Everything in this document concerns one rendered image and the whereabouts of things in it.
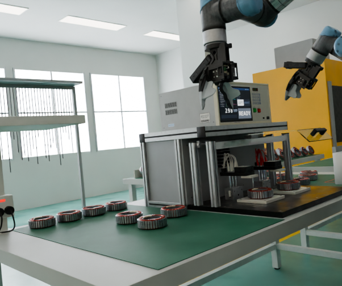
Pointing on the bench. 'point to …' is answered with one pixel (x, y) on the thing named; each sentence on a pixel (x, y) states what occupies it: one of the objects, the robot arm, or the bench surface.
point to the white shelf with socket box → (9, 121)
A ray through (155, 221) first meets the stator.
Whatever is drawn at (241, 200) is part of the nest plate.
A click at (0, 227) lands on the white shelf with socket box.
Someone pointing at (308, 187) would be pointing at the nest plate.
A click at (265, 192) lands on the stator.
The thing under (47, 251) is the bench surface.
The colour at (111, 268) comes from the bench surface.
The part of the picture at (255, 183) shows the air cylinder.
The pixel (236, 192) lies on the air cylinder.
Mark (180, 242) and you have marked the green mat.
